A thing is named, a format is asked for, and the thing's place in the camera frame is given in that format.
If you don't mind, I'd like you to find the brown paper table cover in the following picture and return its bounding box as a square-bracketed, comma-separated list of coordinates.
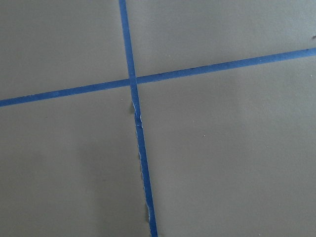
[0, 0, 316, 237]

